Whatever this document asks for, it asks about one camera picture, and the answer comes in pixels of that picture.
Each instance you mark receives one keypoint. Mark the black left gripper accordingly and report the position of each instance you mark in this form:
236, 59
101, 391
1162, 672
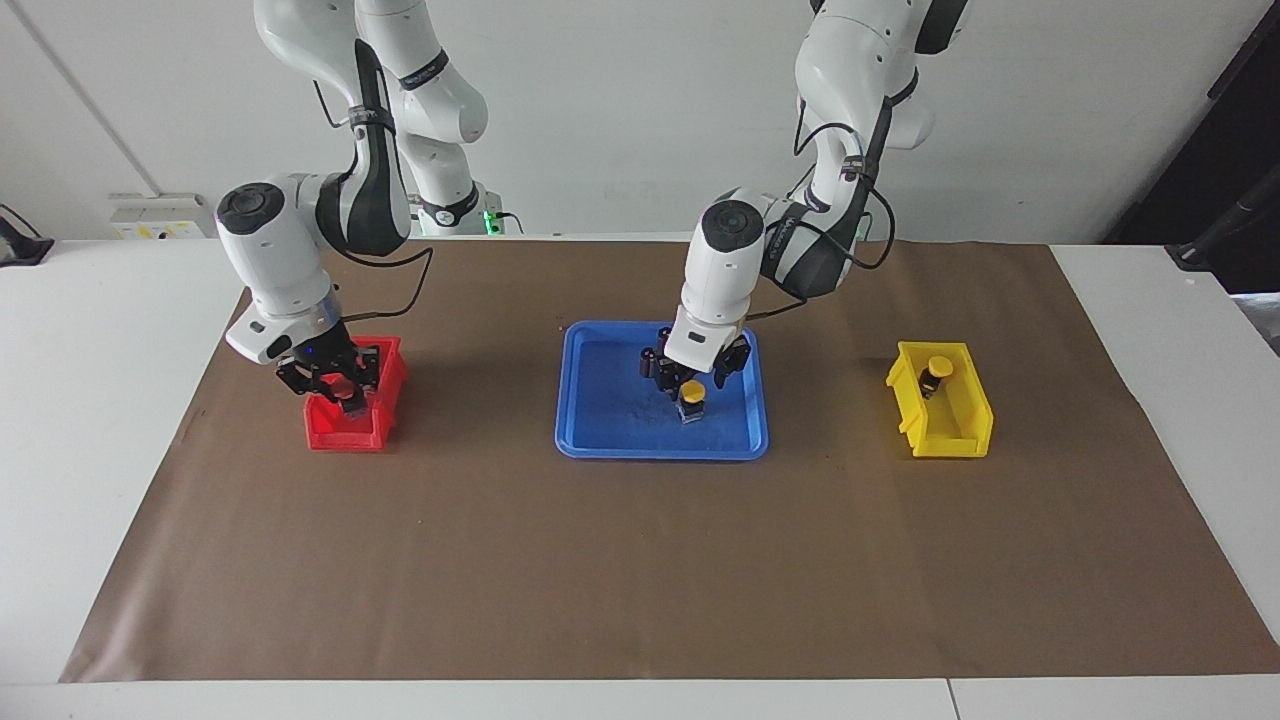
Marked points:
700, 379

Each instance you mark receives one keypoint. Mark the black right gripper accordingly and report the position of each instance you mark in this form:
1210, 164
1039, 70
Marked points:
322, 355

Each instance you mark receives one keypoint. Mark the red push button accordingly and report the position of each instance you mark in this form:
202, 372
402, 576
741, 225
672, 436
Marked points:
345, 392

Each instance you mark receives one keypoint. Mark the yellow push button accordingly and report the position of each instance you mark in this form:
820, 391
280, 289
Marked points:
938, 368
692, 391

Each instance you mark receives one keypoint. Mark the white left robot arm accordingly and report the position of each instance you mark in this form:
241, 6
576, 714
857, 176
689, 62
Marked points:
730, 270

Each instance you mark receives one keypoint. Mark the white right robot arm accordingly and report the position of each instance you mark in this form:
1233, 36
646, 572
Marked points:
280, 250

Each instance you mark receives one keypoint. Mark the red plastic bin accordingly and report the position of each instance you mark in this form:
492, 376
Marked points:
345, 432

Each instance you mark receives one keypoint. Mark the blue plastic tray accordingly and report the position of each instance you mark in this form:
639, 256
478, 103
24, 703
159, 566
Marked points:
610, 430

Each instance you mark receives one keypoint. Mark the brown paper table mat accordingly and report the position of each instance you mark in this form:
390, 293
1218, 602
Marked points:
640, 580

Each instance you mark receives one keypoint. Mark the yellow plastic bin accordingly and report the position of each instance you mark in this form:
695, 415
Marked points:
950, 440

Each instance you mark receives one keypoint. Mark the black clamp device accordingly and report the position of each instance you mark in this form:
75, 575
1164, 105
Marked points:
20, 248

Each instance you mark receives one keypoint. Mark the black stand pole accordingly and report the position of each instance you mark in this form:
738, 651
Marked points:
1235, 220

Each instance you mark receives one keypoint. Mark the white wall power strip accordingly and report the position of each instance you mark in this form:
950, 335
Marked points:
160, 215

